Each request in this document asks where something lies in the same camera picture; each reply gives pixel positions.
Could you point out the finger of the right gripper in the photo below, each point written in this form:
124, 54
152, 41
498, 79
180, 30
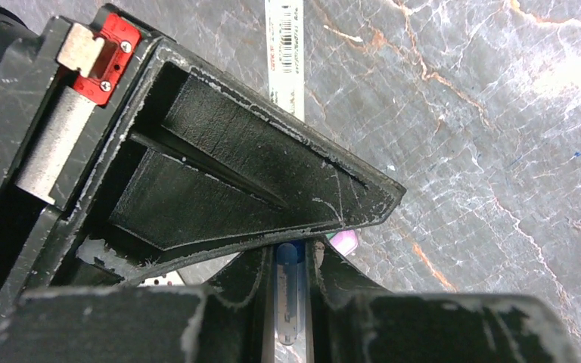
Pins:
201, 166

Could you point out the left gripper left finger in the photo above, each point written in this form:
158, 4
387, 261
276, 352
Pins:
225, 319

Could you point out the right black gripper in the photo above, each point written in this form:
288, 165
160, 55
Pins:
82, 186

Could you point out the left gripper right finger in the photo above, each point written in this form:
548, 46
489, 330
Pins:
350, 318

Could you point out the pink highlighter cap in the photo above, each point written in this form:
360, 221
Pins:
344, 242

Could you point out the clear blue long cap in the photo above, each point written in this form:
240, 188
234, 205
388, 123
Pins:
290, 291

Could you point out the white plastic basket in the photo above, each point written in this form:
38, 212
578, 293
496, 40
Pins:
172, 278

